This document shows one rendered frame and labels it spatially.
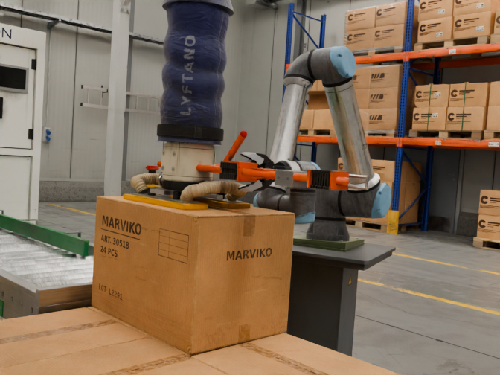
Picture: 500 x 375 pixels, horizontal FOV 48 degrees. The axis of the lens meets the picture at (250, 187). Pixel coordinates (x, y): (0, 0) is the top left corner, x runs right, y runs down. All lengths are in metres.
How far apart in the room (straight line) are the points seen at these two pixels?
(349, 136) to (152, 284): 0.96
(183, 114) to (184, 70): 0.14
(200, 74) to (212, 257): 0.60
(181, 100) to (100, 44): 10.51
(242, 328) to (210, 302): 0.17
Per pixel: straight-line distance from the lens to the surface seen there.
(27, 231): 3.65
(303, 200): 1.95
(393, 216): 9.63
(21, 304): 2.28
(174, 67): 1.89
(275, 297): 1.87
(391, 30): 10.12
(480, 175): 10.52
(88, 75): 12.14
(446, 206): 10.72
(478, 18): 9.48
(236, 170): 1.71
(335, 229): 2.45
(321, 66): 2.15
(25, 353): 1.72
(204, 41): 1.88
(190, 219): 1.63
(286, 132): 2.10
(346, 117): 2.21
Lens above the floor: 1.12
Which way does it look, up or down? 3 degrees down
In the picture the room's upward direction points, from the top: 4 degrees clockwise
